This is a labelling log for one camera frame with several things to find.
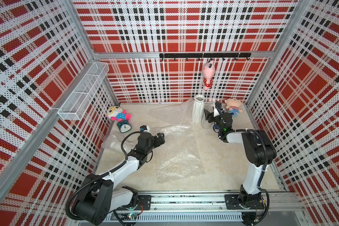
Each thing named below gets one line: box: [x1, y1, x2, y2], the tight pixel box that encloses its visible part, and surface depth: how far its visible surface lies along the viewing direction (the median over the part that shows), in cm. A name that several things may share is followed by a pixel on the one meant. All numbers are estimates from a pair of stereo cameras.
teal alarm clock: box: [116, 119, 132, 134], surface depth 102 cm
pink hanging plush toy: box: [201, 59, 216, 91], surface depth 95 cm
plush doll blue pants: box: [224, 97, 243, 118], surface depth 114 cm
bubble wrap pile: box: [148, 98, 195, 134], surface depth 110 cm
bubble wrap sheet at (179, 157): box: [154, 125, 206, 185], surface depth 92 cm
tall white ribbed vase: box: [191, 94, 206, 124], surface depth 98 cm
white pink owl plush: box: [106, 105, 132, 122], surface depth 109 cm
